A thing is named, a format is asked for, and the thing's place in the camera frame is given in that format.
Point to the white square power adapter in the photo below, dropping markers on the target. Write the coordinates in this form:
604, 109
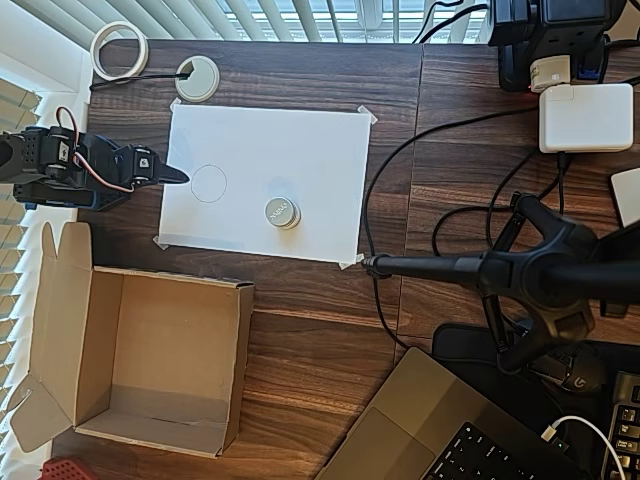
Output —
585, 117

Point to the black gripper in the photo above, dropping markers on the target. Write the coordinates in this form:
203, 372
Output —
143, 166

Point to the black power strip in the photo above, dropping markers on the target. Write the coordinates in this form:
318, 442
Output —
515, 65

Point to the blue plug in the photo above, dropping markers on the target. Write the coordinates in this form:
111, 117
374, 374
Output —
589, 72

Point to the masking tape roll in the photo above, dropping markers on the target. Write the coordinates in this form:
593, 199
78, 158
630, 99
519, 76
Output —
100, 68

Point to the small white plug adapter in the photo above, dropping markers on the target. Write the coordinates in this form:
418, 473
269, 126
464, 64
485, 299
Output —
550, 72

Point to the white vertical blinds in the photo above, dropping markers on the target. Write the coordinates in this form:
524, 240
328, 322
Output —
310, 20
15, 280

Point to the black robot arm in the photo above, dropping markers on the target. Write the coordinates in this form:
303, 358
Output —
30, 150

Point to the open cardboard box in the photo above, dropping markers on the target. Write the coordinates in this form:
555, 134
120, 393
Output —
175, 310

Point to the black mouse pad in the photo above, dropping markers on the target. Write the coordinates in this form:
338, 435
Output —
460, 345

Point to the round silver metal tin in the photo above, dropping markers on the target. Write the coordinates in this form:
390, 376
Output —
279, 210

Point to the red robot arm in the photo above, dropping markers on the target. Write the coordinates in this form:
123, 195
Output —
62, 470

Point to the white paper sheet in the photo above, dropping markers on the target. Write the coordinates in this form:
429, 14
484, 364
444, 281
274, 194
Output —
280, 145

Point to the black computer mouse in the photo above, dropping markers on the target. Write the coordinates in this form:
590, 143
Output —
580, 382

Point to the grey laptop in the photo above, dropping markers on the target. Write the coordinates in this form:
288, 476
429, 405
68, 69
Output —
410, 400

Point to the black keyboard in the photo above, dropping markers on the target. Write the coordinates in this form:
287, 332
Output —
627, 425

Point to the white flat device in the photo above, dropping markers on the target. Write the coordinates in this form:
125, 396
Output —
627, 197

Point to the black tripod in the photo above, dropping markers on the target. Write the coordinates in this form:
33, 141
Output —
540, 280

